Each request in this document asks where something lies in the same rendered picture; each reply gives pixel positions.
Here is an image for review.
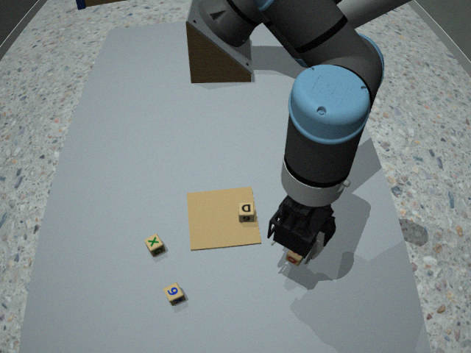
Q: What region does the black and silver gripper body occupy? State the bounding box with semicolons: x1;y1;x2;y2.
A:
267;196;334;259

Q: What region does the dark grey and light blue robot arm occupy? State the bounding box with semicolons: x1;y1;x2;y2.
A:
198;0;412;207

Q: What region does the tan square mat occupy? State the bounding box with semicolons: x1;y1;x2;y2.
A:
187;187;261;251

